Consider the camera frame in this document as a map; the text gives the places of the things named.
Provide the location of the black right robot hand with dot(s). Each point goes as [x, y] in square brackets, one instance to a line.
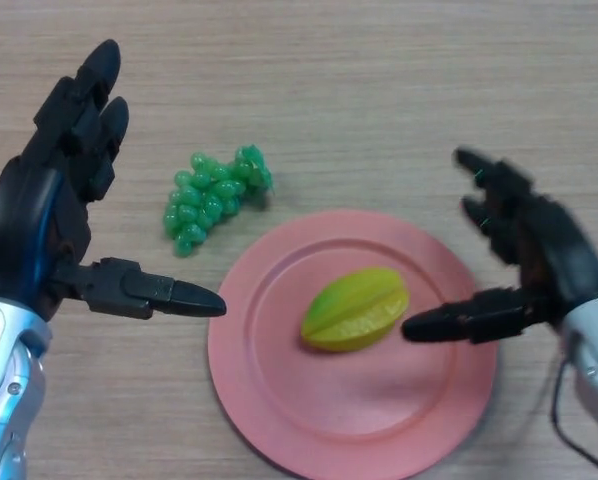
[544, 255]

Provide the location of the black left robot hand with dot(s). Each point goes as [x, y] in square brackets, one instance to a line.
[39, 220]

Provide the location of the yellow starfruit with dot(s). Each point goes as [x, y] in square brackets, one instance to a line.
[356, 310]

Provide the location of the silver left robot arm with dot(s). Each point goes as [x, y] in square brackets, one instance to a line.
[6, 395]

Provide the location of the pink round plate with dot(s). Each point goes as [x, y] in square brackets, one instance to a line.
[351, 340]

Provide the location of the green grape bunch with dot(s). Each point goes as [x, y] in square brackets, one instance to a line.
[211, 205]

